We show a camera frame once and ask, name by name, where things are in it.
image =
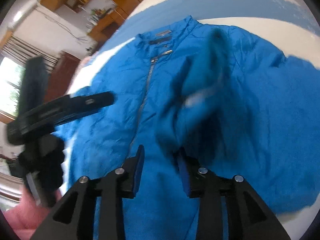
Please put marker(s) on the wooden desk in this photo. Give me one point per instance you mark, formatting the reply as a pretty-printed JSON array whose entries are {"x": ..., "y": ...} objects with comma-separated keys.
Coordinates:
[{"x": 108, "y": 25}]

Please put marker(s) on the blue and white bed sheet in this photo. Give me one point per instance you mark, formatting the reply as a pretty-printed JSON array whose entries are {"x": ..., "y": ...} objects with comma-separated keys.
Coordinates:
[{"x": 284, "y": 23}]

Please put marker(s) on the black gloved left hand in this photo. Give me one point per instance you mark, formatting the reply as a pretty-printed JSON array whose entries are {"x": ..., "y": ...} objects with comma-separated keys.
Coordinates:
[{"x": 42, "y": 172}]

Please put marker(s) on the pink quilted blanket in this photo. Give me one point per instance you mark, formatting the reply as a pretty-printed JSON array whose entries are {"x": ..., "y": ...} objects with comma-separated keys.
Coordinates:
[{"x": 26, "y": 217}]

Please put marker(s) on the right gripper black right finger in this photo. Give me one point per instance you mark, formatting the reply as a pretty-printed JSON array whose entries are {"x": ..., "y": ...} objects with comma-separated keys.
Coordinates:
[{"x": 229, "y": 208}]

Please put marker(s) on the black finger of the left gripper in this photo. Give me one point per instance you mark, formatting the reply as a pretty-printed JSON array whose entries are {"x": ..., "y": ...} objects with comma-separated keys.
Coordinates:
[{"x": 66, "y": 109}]

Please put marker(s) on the striped window curtain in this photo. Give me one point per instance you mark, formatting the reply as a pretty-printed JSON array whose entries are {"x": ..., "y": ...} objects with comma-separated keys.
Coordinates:
[{"x": 21, "y": 52}]

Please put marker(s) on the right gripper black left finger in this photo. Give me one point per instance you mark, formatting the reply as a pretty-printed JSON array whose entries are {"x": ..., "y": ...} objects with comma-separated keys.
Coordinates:
[{"x": 73, "y": 216}]

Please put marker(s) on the dark red wooden door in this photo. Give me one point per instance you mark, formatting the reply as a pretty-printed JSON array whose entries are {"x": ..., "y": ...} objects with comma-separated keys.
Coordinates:
[{"x": 61, "y": 76}]

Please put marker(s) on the blue puffer jacket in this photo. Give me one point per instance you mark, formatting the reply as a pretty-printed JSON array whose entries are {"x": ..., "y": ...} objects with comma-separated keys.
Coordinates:
[{"x": 233, "y": 100}]

